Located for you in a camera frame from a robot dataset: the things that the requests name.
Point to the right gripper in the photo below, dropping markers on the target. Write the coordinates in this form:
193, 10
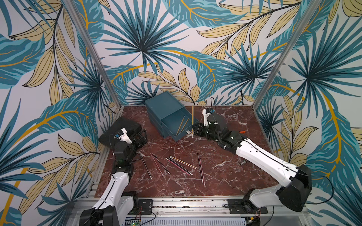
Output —
201, 131

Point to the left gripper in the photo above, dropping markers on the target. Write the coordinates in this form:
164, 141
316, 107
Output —
143, 140

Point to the yellow pencil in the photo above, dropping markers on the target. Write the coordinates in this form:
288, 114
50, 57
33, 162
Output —
180, 126
192, 120
185, 163
185, 124

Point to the black pencil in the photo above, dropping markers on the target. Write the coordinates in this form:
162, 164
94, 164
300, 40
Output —
181, 166
200, 168
161, 164
144, 163

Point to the red pencil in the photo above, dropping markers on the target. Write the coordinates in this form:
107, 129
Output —
204, 183
154, 159
177, 166

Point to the teal top drawer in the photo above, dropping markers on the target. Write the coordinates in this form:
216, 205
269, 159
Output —
178, 124

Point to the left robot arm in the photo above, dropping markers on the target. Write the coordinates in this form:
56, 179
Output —
115, 204

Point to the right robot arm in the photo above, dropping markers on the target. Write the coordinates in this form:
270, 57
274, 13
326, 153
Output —
294, 182

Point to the teal three-drawer cabinet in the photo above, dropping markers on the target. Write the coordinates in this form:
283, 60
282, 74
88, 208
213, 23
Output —
159, 107

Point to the black cloth cover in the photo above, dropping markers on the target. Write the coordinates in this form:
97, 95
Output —
108, 138

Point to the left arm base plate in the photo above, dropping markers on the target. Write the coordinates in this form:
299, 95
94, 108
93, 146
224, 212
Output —
144, 207

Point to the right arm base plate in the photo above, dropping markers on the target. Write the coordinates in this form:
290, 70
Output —
239, 206

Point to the aluminium front rail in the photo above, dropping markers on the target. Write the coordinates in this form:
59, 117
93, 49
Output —
210, 211

